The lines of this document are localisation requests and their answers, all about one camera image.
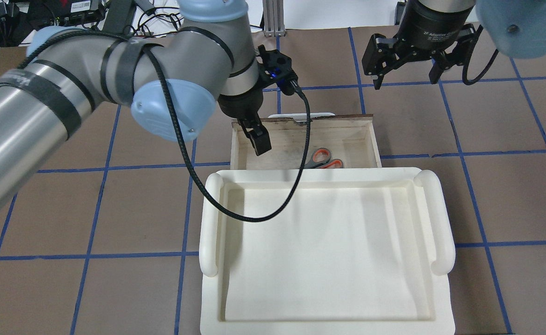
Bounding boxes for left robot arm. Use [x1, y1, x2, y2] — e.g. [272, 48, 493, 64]
[0, 0, 301, 210]

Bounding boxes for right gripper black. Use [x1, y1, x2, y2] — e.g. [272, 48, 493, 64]
[362, 0, 479, 90]

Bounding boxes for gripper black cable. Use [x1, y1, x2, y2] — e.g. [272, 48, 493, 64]
[143, 44, 312, 223]

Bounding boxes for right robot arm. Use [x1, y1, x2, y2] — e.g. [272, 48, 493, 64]
[361, 0, 546, 90]

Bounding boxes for dark wooden drawer cabinet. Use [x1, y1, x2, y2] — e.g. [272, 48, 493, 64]
[230, 113, 382, 170]

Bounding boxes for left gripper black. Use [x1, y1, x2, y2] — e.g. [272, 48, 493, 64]
[217, 45, 298, 156]

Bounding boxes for aluminium frame post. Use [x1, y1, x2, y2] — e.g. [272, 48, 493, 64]
[262, 0, 286, 37]

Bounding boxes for cream plastic tray box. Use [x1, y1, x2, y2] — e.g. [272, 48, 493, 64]
[199, 167, 456, 335]

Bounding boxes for grey orange scissors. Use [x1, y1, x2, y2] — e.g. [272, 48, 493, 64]
[304, 147, 345, 169]

